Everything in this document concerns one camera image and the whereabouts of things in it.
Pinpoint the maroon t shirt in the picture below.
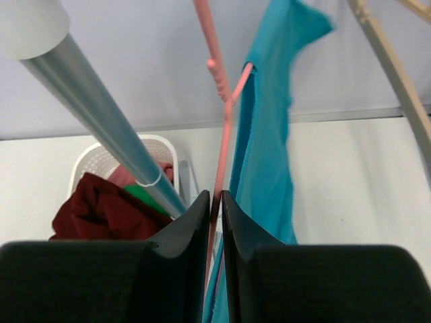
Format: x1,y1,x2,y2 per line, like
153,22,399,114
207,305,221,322
50,173,172,240

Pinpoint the pink wire hanger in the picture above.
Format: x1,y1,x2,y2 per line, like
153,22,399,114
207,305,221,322
192,0,255,303

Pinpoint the pink t shirt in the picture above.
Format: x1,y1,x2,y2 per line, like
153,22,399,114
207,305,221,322
107,161,174,188

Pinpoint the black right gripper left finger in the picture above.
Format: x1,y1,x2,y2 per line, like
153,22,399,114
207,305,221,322
1,191,210,322

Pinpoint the metal clothes rack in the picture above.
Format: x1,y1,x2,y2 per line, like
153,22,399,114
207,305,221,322
1,1,187,219

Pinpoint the green t shirt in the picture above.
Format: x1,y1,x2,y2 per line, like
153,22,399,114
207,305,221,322
123,184,170,217

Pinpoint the white plastic basket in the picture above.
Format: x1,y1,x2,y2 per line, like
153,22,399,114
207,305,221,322
67,134,180,195

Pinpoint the teal t shirt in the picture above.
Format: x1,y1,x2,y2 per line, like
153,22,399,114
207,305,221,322
201,0,336,323

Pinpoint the beige hanger with green shirt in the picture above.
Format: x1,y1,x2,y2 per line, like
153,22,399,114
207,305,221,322
398,0,431,24

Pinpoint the beige hanger with maroon shirt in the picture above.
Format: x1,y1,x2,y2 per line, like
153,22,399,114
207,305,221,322
349,1,430,159

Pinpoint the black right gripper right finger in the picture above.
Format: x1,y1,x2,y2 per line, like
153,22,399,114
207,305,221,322
222,192,430,322

